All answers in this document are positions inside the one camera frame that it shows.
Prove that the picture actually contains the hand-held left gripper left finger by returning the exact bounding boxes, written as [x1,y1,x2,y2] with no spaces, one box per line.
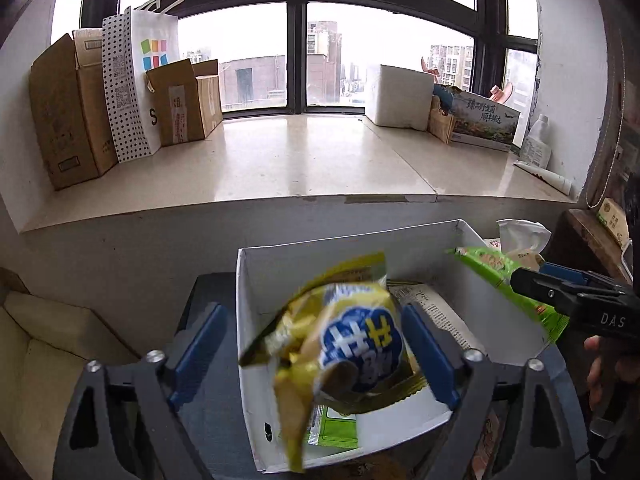
[52,301,236,480]

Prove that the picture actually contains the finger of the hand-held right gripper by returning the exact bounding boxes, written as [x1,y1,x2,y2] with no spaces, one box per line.
[510,266,591,319]
[539,261,626,291]

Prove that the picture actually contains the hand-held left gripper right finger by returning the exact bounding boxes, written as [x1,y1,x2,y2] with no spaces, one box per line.
[400,301,593,480]

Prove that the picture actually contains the green snack packet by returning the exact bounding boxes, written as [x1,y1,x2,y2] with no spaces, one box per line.
[452,246,570,345]

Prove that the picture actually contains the yellow snack packet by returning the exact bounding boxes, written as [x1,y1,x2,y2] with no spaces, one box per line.
[239,252,428,473]

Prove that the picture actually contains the white cardboard box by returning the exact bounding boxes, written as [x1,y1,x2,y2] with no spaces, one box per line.
[235,219,556,473]

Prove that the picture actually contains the person's right hand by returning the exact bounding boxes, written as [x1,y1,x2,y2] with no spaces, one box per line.
[584,336,640,411]

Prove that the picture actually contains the wooden shelf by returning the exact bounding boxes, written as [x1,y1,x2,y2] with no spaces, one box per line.
[550,207,640,286]

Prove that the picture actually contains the white printed packet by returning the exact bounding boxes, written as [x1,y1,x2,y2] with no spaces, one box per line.
[387,282,488,361]

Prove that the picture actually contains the soft tissue pack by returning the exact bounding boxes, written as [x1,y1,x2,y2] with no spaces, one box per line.
[482,219,551,271]

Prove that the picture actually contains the small beige carton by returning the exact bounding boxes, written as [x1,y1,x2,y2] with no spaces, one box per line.
[596,197,630,246]

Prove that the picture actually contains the white tube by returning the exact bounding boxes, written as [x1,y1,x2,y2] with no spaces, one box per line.
[513,160,572,196]

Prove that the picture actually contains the pale green flat packet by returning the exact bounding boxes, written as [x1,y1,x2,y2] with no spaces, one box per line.
[306,402,361,448]

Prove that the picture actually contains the white plastic bottle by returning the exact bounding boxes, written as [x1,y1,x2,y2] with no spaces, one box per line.
[520,114,551,168]

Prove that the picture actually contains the beige cushion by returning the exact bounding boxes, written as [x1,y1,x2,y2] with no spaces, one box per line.
[0,290,138,480]

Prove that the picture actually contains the landscape printed gift box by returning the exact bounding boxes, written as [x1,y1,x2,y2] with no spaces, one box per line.
[435,85,521,153]

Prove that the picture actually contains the brown woven basket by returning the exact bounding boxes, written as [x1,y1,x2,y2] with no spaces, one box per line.
[428,101,456,145]

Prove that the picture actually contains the pink plastic piece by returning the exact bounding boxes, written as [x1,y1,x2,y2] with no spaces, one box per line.
[419,56,444,86]
[487,82,514,107]

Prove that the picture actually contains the marble window sill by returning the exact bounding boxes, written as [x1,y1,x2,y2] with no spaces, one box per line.
[20,115,591,233]

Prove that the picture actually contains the white foam box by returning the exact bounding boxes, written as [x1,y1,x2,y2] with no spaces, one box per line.
[365,64,441,128]

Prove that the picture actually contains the small open cardboard box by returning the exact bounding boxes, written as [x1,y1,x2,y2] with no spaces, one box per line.
[145,58,224,147]

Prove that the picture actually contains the polka dot paper bag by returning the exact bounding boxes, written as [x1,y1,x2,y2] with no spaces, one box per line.
[102,7,162,164]

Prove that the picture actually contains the tall brown cardboard box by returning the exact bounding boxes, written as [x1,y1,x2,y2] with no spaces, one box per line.
[28,28,121,191]

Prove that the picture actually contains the white bag with coloured squares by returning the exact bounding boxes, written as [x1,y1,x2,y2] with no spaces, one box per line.
[130,0,181,148]

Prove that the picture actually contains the black window frame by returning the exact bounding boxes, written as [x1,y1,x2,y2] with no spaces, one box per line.
[80,0,541,122]

